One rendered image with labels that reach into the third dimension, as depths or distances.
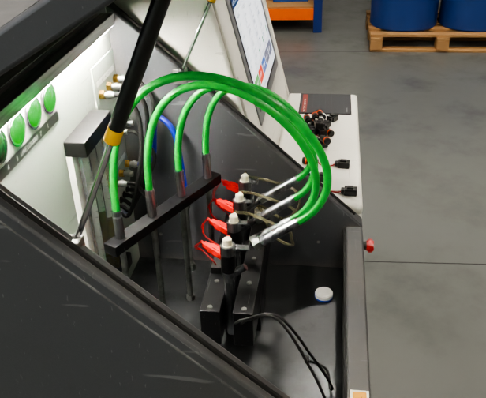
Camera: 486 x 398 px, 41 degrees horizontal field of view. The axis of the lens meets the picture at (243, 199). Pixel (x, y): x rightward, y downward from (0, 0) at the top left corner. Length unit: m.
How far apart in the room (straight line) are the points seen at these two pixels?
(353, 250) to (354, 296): 0.15
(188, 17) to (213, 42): 0.07
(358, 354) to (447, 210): 2.34
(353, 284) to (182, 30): 0.63
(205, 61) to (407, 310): 1.66
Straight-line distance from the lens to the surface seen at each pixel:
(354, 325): 1.22
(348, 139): 1.83
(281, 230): 1.13
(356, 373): 1.14
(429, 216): 3.38
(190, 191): 1.33
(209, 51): 1.39
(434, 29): 5.98
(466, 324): 2.75
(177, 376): 0.89
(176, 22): 1.38
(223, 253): 1.16
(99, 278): 0.81
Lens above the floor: 1.76
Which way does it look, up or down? 31 degrees down
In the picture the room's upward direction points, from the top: 2 degrees counter-clockwise
